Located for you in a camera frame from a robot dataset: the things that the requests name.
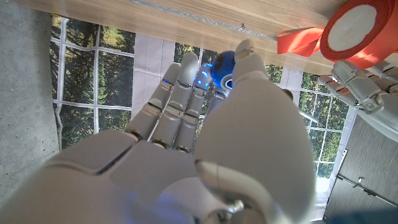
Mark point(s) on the printed window forest backdrop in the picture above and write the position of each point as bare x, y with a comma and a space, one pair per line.
109, 81

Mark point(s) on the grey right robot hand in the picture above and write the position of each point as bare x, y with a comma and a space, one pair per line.
155, 174

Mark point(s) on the orange ribbon spool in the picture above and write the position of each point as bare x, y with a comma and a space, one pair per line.
373, 43

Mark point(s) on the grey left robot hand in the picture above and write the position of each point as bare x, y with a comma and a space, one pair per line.
373, 93

